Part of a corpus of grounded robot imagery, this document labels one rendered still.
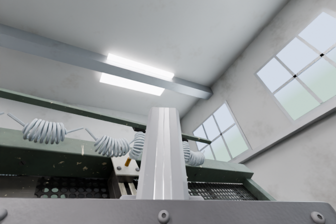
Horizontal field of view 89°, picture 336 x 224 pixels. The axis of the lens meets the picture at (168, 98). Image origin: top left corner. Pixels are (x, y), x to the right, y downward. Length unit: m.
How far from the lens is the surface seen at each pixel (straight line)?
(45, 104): 0.62
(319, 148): 2.69
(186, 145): 0.80
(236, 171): 1.32
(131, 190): 0.68
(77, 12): 2.76
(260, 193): 1.42
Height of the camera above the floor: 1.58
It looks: 41 degrees up
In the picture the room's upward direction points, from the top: 13 degrees counter-clockwise
